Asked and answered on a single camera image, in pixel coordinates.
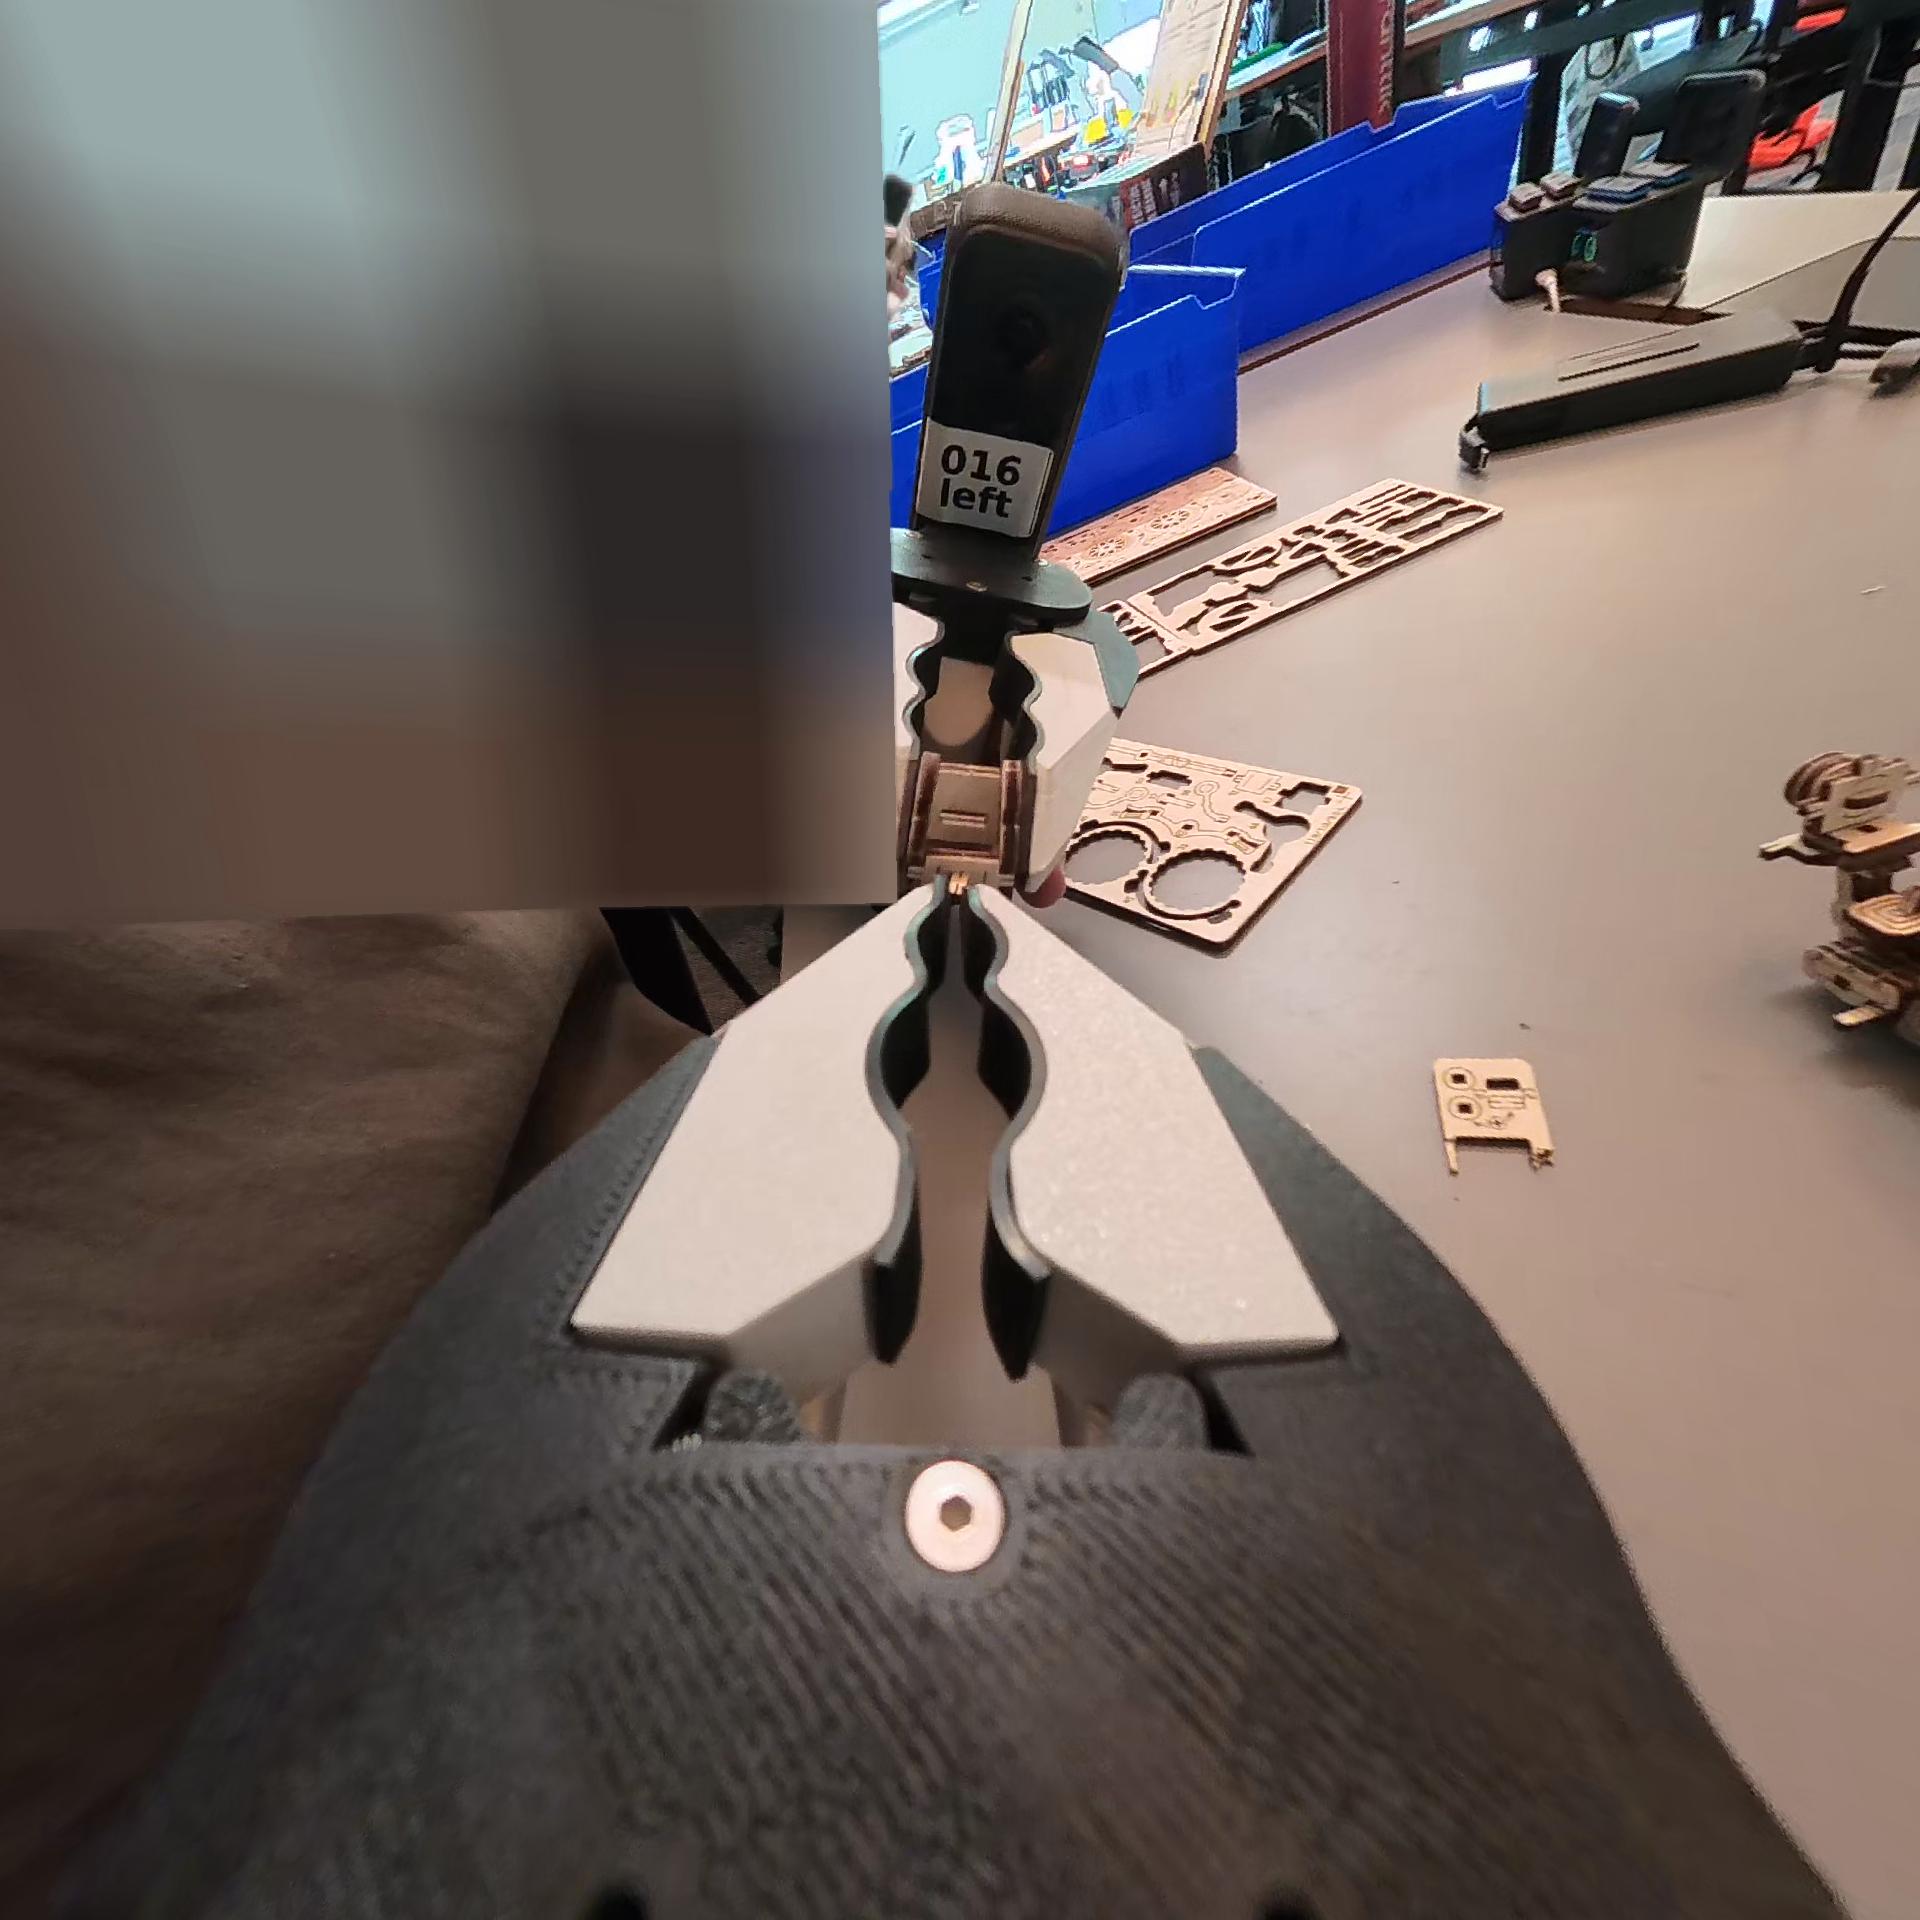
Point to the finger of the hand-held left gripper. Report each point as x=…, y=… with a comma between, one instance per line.
x=1072, y=697
x=913, y=751

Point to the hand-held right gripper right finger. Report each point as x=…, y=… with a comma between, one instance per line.
x=1156, y=1200

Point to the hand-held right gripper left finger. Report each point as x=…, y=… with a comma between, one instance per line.
x=750, y=1200

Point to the small wooden box assembly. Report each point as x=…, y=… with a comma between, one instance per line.
x=964, y=818

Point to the tiny wooden peg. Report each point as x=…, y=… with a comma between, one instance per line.
x=953, y=882

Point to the dark wooden puzzle sheet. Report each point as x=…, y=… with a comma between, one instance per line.
x=1185, y=516

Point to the wooden puzzle sheet gear holes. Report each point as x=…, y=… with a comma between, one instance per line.
x=1289, y=839

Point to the long wooden puzzle sheet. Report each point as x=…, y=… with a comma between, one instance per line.
x=1349, y=540

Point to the upright printed board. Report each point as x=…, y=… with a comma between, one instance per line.
x=1195, y=75

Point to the small wooden fret round holes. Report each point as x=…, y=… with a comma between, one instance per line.
x=1485, y=1108

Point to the long blue plastic bin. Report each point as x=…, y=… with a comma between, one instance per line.
x=1349, y=195

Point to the black charging dock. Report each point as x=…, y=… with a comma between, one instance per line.
x=1589, y=241

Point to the black flat bar device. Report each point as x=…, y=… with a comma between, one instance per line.
x=1636, y=376

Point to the grey flat board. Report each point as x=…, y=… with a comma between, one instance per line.
x=1799, y=247

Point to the wooden motorcycle model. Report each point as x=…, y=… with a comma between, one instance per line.
x=1852, y=818

